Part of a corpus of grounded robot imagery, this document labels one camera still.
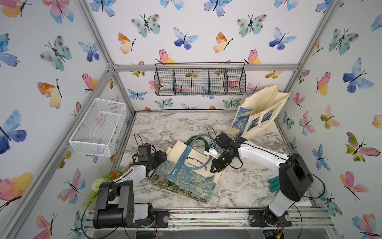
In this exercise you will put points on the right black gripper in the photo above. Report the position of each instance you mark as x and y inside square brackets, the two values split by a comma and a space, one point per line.
[217, 168]

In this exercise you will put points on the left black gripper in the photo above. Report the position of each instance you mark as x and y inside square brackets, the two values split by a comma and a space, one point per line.
[161, 157]

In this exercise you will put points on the cream bag blue floral pattern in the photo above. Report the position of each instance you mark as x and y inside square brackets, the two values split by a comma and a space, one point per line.
[188, 173]

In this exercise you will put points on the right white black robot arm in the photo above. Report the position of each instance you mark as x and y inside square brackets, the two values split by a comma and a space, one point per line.
[292, 180]

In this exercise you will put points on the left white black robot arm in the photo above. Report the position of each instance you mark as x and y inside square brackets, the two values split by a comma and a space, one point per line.
[115, 207]

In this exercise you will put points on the cream bag starry night print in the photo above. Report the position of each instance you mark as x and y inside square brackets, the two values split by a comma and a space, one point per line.
[258, 112]

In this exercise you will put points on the wooden comb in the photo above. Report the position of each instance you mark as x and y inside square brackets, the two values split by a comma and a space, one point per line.
[127, 167]

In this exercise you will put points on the potted plant orange flowers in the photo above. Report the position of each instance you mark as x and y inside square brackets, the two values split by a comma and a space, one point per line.
[96, 184]

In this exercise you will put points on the green rubber glove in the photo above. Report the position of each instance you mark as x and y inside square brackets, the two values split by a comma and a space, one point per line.
[274, 184]

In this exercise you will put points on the aluminium front rail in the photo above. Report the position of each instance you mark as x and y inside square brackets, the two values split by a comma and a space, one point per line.
[241, 218]

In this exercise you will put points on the white mesh wall basket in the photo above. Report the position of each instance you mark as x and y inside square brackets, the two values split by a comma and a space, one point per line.
[97, 131]

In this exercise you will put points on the black wire wall basket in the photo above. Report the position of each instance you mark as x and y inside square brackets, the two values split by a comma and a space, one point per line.
[206, 79]

